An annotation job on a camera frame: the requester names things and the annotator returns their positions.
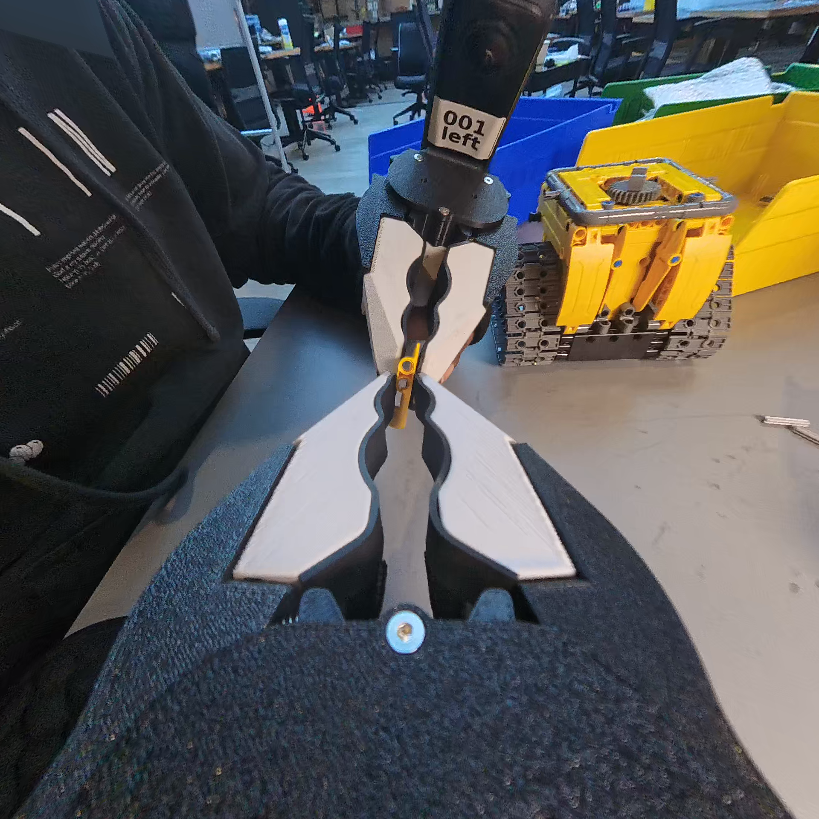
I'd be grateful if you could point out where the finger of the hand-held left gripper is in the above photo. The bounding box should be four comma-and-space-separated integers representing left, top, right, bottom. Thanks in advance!
363, 237, 423, 382
418, 241, 499, 383

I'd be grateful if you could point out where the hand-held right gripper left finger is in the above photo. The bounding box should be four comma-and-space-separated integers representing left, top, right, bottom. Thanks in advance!
233, 374, 390, 588

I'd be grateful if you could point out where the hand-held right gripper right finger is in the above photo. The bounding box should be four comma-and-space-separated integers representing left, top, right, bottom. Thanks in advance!
424, 374, 578, 584

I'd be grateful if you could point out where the yellow brick piece grey axle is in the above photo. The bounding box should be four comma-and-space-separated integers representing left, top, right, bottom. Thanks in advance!
391, 342, 422, 431

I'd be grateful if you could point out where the yellow tracked brick vehicle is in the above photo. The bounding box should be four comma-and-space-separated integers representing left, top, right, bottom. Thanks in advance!
491, 157, 741, 372

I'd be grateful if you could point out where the grey desk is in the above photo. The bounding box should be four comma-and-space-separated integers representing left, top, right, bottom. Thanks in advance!
71, 272, 819, 819

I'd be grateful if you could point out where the blue plastic bin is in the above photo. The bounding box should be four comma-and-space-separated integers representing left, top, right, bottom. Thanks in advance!
369, 96, 624, 226

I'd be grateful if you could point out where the green plastic bin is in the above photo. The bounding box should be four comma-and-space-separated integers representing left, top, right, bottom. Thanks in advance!
602, 62, 819, 130

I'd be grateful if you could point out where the black office chair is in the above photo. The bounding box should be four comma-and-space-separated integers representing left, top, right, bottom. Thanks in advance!
288, 80, 344, 162

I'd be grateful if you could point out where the white plastic bag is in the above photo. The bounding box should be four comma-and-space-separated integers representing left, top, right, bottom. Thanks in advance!
640, 58, 784, 113

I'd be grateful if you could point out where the yellow plastic bin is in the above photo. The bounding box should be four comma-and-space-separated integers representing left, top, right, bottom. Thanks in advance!
576, 90, 819, 299

